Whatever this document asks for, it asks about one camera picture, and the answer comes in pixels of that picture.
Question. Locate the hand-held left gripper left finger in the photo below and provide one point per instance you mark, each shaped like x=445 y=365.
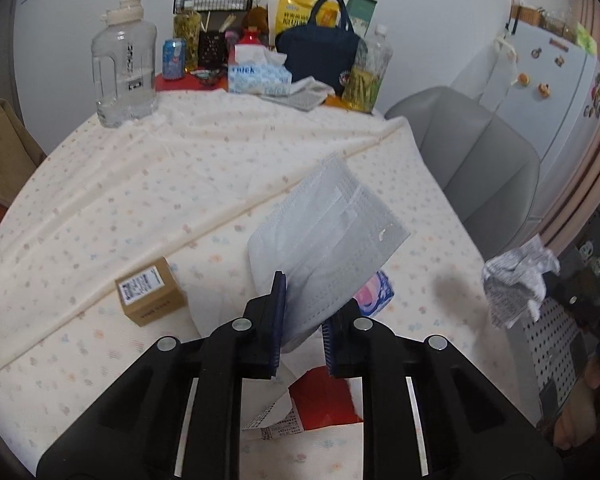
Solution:
x=279 y=305

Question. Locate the grey chair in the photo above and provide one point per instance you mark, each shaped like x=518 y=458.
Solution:
x=470 y=160

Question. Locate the white printed receipt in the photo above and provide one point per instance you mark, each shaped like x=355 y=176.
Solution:
x=267 y=422

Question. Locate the small cardboard box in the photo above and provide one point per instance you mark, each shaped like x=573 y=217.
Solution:
x=150 y=295

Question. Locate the brown woven basket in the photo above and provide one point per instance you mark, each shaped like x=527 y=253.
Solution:
x=525 y=14

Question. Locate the clear plastic bottle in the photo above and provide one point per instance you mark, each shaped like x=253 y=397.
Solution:
x=367 y=75

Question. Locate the pink and blue packet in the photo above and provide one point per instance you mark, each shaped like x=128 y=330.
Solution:
x=376 y=294

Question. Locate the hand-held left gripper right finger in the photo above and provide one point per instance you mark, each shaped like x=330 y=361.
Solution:
x=328 y=347

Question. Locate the red tray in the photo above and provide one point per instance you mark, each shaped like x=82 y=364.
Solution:
x=180 y=84

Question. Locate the grey printed leaflet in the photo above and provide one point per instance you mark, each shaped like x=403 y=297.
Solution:
x=300 y=94

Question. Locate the small patterned bowl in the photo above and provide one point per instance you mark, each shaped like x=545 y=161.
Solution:
x=208 y=77

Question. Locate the pink curtain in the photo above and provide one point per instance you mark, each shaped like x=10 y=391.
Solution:
x=595 y=160

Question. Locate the white refrigerator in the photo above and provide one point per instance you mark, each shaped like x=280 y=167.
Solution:
x=550 y=100

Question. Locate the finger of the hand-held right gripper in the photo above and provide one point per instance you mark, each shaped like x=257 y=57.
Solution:
x=577 y=307

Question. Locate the black pen holder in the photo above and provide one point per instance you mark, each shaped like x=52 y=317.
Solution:
x=212 y=49

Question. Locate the orange flat item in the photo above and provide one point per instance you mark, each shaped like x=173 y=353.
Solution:
x=336 y=101

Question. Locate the torn red paper wrapper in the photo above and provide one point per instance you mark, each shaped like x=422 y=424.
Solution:
x=325 y=402

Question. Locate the white face mask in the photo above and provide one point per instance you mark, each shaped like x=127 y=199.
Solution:
x=325 y=240

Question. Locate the clear plastic water jug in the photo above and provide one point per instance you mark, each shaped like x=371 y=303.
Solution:
x=125 y=65

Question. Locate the red plastic container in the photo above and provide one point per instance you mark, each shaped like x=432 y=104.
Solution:
x=250 y=37

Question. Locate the yellow snack packet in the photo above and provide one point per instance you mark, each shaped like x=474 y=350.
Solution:
x=294 y=12

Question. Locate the person's right hand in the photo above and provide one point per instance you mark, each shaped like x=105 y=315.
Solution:
x=592 y=405

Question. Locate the printed paper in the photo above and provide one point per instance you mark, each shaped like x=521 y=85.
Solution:
x=515 y=280

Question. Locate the glass bottle with yellow contents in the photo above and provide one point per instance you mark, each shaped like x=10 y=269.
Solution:
x=186 y=30

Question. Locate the blue and white tissue box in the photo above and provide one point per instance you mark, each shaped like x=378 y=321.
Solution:
x=257 y=75

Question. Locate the brown plush toy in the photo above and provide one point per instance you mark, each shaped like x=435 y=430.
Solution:
x=256 y=19

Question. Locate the green carton box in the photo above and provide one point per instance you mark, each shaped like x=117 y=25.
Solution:
x=362 y=12

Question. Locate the navy lunch bag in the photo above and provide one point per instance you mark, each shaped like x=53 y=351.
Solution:
x=317 y=52

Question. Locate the blue drink can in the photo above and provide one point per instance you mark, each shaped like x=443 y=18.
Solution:
x=174 y=60

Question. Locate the hanging white plastic bag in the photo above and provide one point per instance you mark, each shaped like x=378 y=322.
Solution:
x=480 y=80

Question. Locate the clear snack bags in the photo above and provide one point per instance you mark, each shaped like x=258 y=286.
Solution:
x=560 y=20

